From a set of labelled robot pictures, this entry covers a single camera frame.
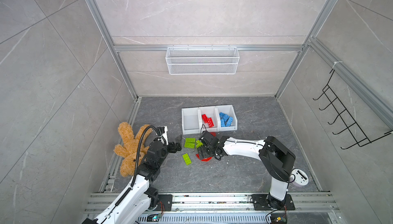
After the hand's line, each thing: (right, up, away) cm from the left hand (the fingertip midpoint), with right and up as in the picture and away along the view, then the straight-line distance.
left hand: (173, 132), depth 81 cm
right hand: (+17, -13, +10) cm, 24 cm away
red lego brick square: (+23, -3, +15) cm, 27 cm away
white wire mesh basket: (+16, +45, +20) cm, 52 cm away
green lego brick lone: (+7, -16, +5) cm, 18 cm away
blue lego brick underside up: (+34, +5, +18) cm, 39 cm away
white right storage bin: (+35, +12, +28) cm, 46 cm away
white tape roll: (+68, -24, -2) cm, 72 cm away
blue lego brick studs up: (+31, +8, +23) cm, 39 cm away
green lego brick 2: (+8, -10, +13) cm, 18 cm away
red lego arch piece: (+18, -16, +4) cm, 24 cm away
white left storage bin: (+9, +3, +24) cm, 26 cm away
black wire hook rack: (+80, +10, -12) cm, 81 cm away
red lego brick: (+18, +6, +23) cm, 30 cm away
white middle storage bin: (+24, +10, +26) cm, 37 cm away
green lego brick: (+8, -7, +15) cm, 18 cm away
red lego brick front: (+22, +4, +21) cm, 30 cm away
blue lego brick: (+30, +2, +18) cm, 35 cm away
